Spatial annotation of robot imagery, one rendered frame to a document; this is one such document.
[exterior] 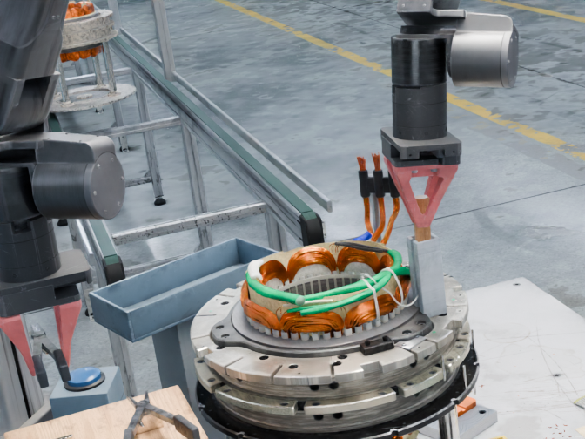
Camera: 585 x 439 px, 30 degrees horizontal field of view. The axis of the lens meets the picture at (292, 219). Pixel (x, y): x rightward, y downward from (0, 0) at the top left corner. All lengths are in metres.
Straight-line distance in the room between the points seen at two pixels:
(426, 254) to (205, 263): 0.50
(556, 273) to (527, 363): 2.32
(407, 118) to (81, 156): 0.37
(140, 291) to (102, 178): 0.64
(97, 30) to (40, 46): 3.09
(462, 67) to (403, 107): 0.08
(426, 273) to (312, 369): 0.17
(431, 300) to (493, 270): 2.94
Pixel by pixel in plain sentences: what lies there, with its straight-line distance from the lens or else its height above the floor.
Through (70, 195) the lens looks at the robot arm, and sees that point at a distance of 0.92.
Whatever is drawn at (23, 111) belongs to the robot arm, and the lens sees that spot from 0.96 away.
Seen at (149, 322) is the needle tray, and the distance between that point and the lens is 1.45.
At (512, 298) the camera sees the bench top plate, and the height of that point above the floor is 0.78.
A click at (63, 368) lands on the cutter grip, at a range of 1.01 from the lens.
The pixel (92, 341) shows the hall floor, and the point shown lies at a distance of 4.04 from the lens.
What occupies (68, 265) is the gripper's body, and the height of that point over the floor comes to 1.27.
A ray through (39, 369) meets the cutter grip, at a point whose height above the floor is 1.19.
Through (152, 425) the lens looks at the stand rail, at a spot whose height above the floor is 1.07.
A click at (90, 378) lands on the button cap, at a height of 1.04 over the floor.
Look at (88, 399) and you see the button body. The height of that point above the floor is 1.03.
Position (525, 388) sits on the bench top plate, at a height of 0.78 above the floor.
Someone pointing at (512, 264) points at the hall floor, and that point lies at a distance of 4.19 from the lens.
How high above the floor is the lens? 1.61
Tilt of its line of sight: 19 degrees down
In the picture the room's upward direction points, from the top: 8 degrees counter-clockwise
